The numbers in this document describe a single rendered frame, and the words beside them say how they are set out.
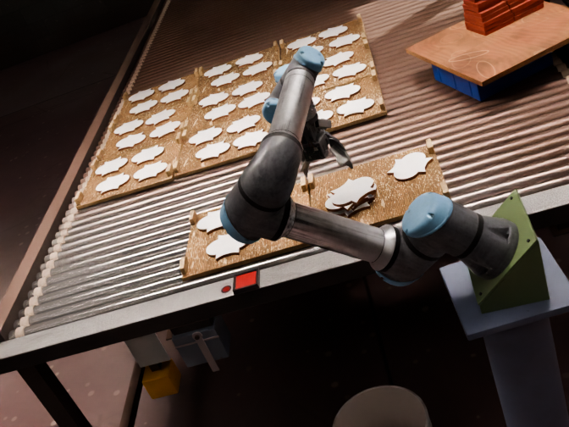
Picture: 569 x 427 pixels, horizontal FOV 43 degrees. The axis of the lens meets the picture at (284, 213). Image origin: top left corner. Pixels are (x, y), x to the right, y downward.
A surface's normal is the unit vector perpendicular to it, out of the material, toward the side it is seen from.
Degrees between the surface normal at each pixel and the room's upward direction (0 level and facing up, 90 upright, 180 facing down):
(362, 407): 87
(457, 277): 0
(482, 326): 0
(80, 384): 0
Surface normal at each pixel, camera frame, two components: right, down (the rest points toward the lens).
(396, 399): -0.38, 0.56
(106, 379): -0.32, -0.79
